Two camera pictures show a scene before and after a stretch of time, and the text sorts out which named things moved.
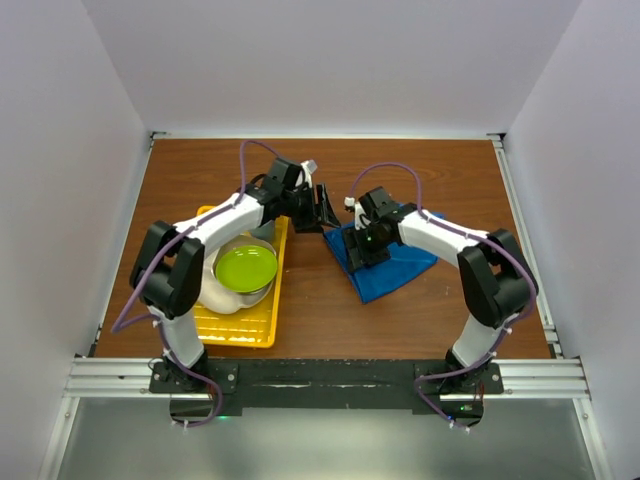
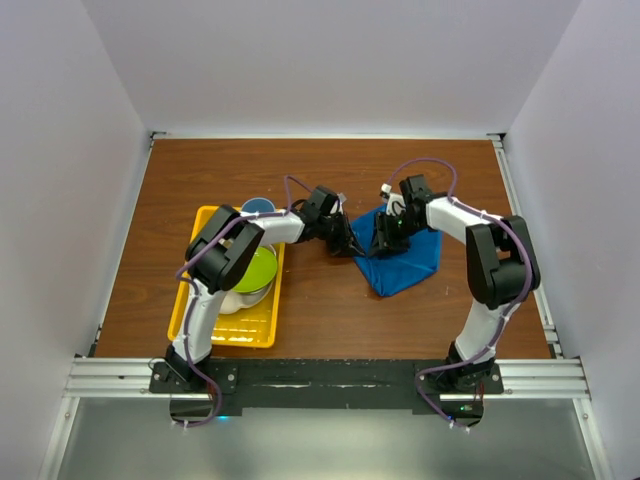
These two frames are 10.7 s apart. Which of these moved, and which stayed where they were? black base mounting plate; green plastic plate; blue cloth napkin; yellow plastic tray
Moved: blue cloth napkin
Stayed: black base mounting plate; yellow plastic tray; green plastic plate
